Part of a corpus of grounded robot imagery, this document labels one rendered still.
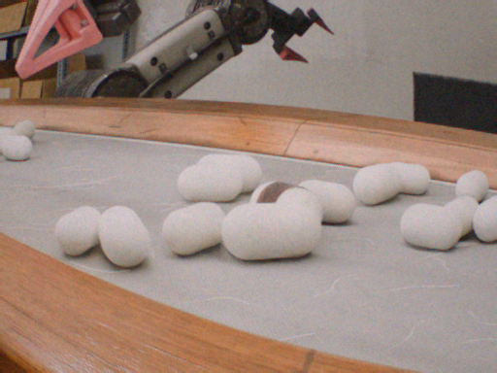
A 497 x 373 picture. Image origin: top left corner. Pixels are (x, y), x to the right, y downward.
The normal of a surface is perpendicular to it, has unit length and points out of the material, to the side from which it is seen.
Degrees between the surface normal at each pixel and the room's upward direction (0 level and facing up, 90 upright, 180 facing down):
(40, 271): 0
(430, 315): 0
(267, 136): 45
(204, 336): 0
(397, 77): 91
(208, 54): 89
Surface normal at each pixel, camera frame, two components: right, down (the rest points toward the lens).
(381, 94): -0.58, 0.16
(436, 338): 0.00, -0.98
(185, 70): 0.70, 0.14
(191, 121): -0.46, -0.59
